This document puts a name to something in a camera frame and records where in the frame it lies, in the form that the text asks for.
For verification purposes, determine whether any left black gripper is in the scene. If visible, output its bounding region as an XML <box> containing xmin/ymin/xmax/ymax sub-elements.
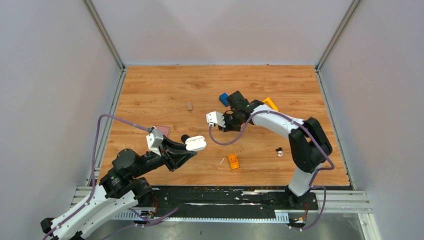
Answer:
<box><xmin>131</xmin><ymin>134</ymin><xmax>198</xmax><ymax>178</ymax></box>

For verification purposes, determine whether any white earbud charging case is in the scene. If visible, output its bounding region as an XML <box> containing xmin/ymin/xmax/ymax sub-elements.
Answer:
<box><xmin>184</xmin><ymin>135</ymin><xmax>207</xmax><ymax>152</ymax></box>

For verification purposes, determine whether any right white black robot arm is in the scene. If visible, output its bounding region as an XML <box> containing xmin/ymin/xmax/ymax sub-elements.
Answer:
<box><xmin>218</xmin><ymin>91</ymin><xmax>333</xmax><ymax>209</ymax></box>

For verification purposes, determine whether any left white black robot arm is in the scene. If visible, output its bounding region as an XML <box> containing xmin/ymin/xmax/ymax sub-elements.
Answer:
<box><xmin>40</xmin><ymin>132</ymin><xmax>207</xmax><ymax>240</ymax></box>

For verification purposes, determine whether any pink card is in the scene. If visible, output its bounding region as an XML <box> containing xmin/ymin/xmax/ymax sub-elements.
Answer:
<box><xmin>152</xmin><ymin>125</ymin><xmax>171</xmax><ymax>138</ymax></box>

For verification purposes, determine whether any blue toy block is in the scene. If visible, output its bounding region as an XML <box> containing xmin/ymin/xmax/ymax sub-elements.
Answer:
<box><xmin>218</xmin><ymin>92</ymin><xmax>229</xmax><ymax>107</ymax></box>

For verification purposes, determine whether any yellow triangular plastic part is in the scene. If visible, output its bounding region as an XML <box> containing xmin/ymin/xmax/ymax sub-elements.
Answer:
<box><xmin>262</xmin><ymin>97</ymin><xmax>279</xmax><ymax>112</ymax></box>

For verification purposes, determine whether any orange toy brick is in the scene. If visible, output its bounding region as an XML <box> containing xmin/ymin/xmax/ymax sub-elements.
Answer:
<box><xmin>228</xmin><ymin>154</ymin><xmax>240</xmax><ymax>170</ymax></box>

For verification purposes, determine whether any small brown wooden block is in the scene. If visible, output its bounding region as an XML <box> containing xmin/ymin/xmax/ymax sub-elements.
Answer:
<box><xmin>187</xmin><ymin>101</ymin><xmax>193</xmax><ymax>111</ymax></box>

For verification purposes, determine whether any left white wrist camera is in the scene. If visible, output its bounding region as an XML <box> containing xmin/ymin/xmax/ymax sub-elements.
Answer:
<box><xmin>146</xmin><ymin>127</ymin><xmax>164</xmax><ymax>156</ymax></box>

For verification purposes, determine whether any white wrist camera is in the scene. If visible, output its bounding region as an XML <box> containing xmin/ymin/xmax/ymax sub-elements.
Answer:
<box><xmin>205</xmin><ymin>111</ymin><xmax>226</xmax><ymax>128</ymax></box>
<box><xmin>146</xmin><ymin>127</ymin><xmax>164</xmax><ymax>156</ymax></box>

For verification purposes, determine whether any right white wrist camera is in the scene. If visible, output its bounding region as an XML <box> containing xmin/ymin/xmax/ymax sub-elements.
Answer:
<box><xmin>205</xmin><ymin>111</ymin><xmax>226</xmax><ymax>128</ymax></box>

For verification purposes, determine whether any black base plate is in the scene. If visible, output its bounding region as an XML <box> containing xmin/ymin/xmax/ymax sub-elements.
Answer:
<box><xmin>134</xmin><ymin>185</ymin><xmax>319</xmax><ymax>220</ymax></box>

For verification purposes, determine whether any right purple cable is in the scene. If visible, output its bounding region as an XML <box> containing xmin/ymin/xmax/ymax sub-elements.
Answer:
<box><xmin>208</xmin><ymin>110</ymin><xmax>335</xmax><ymax>232</ymax></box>

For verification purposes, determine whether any purple cable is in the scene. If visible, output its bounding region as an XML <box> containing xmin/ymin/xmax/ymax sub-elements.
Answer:
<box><xmin>208</xmin><ymin>110</ymin><xmax>335</xmax><ymax>232</ymax></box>
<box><xmin>41</xmin><ymin>114</ymin><xmax>153</xmax><ymax>240</ymax></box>

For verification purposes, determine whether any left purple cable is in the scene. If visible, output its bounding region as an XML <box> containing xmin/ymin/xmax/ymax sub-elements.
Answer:
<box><xmin>41</xmin><ymin>114</ymin><xmax>153</xmax><ymax>240</ymax></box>

